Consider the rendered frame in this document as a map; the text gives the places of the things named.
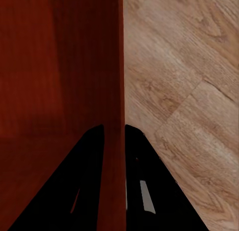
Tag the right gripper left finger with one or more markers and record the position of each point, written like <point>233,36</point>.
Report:
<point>79,173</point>

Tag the storage box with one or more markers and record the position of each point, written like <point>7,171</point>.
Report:
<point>61,73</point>

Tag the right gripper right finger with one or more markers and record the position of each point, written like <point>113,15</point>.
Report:
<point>174,212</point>

